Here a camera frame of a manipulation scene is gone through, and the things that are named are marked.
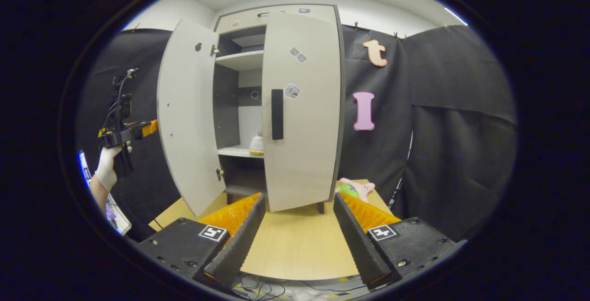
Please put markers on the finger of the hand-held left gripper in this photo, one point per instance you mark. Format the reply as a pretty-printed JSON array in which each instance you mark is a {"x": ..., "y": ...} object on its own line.
[{"x": 148, "y": 128}]

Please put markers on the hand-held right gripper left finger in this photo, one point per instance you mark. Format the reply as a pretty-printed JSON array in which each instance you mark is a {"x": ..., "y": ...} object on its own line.
[{"x": 239, "y": 241}]

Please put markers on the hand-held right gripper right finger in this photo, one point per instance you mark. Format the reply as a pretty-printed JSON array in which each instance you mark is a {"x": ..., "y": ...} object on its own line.
[{"x": 357, "y": 241}]

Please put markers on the grey shoe cabinet door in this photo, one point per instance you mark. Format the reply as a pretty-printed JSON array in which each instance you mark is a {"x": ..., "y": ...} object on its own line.
[
  {"x": 189, "y": 116},
  {"x": 309, "y": 144}
]

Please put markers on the white shoe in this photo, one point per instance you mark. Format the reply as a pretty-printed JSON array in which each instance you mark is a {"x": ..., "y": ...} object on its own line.
[{"x": 256, "y": 145}]

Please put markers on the grey white shoe cabinet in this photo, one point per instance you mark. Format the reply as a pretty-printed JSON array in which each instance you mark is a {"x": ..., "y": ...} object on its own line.
[{"x": 239, "y": 59}]

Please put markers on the beige cabinet drawer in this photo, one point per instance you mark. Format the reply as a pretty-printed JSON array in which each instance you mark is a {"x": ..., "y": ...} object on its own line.
[{"x": 244, "y": 20}]

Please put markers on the green pink plush toy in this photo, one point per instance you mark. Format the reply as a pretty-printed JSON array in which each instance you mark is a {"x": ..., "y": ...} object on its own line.
[{"x": 359, "y": 188}]

